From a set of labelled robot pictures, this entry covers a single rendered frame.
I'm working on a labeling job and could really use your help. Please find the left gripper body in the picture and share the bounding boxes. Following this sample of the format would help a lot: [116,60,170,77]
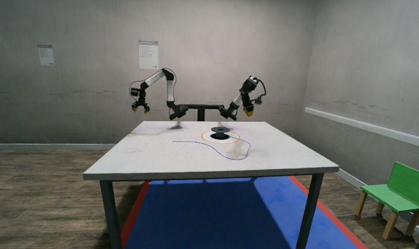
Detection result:
[241,95,254,112]

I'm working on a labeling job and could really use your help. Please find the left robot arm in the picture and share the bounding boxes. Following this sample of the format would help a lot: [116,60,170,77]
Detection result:
[220,76,262,119]

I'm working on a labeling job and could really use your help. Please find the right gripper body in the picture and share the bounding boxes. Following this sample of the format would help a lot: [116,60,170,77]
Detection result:
[138,97,150,112]

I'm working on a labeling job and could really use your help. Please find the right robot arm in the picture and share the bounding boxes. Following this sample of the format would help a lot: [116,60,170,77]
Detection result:
[130,68,187,118]

